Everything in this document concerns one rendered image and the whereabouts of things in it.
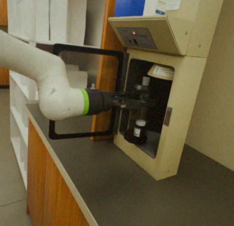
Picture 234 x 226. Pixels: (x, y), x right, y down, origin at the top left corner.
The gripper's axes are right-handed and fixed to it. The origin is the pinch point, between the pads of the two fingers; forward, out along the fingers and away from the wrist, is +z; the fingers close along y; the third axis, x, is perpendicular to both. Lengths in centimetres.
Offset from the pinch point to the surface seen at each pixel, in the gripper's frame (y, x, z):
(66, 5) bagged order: 108, -43, 6
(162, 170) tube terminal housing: -15.8, 24.1, 2.3
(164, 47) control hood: -10.7, -20.7, -3.7
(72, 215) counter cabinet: -1, 46, -27
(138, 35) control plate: 0.0, -23.7, -6.6
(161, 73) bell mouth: -5.3, -11.3, 2.8
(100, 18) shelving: 122, -41, 44
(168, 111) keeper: -14.5, 0.2, 0.2
